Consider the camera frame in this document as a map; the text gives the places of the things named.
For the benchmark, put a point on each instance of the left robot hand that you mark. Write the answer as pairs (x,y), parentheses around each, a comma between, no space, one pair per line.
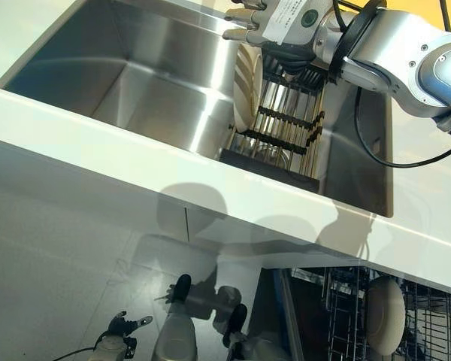
(124,325)

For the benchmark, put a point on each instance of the white round plate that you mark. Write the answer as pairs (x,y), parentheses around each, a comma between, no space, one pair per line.
(246,90)
(385,316)

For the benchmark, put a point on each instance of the black dishwasher door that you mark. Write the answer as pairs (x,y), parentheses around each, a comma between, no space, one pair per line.
(274,319)

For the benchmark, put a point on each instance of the black built-in dishwasher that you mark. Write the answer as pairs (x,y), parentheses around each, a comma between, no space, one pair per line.
(308,319)

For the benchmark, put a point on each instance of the silver left robot leg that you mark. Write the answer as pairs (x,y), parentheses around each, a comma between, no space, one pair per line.
(174,338)

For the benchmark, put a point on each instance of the silver robot leg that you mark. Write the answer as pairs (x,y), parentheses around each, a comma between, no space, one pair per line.
(174,338)
(259,349)

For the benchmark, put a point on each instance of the black left robot foot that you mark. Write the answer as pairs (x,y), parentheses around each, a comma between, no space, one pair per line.
(181,287)

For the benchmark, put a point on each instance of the black robot foot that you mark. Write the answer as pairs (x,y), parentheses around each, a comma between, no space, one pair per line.
(236,323)
(181,287)

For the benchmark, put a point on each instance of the black right robot foot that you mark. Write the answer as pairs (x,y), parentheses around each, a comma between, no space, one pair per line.
(236,323)

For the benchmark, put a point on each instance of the white glossy cabinet door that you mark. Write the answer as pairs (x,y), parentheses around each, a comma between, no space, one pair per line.
(248,248)
(79,195)

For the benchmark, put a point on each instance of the silver right robot leg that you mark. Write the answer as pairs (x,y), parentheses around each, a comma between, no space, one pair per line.
(259,349)

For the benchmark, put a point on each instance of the stainless steel sink basin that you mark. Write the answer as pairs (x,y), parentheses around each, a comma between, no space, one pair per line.
(135,75)

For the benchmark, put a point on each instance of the black sink drying rack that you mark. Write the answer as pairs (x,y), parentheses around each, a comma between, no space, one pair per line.
(285,120)

